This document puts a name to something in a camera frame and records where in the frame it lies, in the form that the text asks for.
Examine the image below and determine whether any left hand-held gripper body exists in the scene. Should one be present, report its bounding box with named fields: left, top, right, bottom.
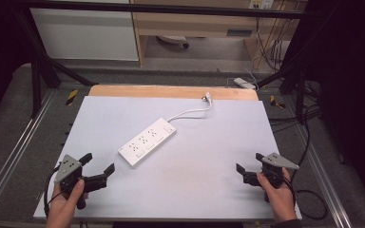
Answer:
left=54, top=154, right=108, bottom=211

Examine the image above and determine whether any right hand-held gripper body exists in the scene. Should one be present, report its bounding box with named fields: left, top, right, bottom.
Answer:
left=242, top=152, right=300, bottom=203

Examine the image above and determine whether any person's right hand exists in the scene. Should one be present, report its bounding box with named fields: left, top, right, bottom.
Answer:
left=256, top=167, right=298, bottom=223

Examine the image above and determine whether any person's left hand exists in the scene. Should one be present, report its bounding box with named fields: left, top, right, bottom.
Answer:
left=46, top=179, right=89, bottom=228

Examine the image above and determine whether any white table mat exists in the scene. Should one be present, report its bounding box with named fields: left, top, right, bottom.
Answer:
left=32, top=95, right=302, bottom=221

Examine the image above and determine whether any person's dark right sleeve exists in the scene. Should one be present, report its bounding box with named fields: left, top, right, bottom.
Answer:
left=270, top=218, right=303, bottom=228

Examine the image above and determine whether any white floor power strip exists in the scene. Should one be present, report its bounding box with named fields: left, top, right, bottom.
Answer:
left=233, top=77, right=257, bottom=91

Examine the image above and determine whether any black metal stand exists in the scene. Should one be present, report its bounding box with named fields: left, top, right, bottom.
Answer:
left=12, top=8, right=100, bottom=119
left=256, top=60, right=312, bottom=125

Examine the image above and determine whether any white cabinet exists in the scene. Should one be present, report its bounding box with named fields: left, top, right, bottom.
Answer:
left=29, top=0, right=140, bottom=62

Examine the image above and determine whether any office chair base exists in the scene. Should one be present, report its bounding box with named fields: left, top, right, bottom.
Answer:
left=156, top=35, right=190, bottom=49

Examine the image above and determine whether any light wooden desk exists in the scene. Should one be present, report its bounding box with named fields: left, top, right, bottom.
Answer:
left=129, top=0, right=308, bottom=68

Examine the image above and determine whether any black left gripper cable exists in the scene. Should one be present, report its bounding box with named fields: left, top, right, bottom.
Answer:
left=43, top=164, right=63, bottom=219

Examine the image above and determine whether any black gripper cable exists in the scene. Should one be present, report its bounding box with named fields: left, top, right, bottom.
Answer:
left=279, top=105, right=329, bottom=221
left=43, top=164, right=63, bottom=219

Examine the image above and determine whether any aluminium floor rail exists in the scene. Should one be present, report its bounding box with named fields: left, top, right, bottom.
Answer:
left=0, top=88, right=58, bottom=217
left=293, top=120, right=353, bottom=228

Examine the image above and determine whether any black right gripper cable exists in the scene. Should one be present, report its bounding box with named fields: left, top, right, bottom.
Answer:
left=279, top=105, right=329, bottom=221

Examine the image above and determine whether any white power strip cable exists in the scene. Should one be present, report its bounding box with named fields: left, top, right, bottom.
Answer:
left=166, top=100, right=214, bottom=124

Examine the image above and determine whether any bundle of hanging cables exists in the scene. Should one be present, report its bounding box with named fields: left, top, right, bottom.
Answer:
left=254, top=0, right=298, bottom=72

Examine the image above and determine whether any white wall socket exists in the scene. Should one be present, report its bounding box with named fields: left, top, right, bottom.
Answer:
left=248, top=0, right=275, bottom=10

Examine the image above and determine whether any black metal frame bar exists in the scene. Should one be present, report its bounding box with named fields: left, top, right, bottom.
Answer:
left=10, top=0, right=322, bottom=20

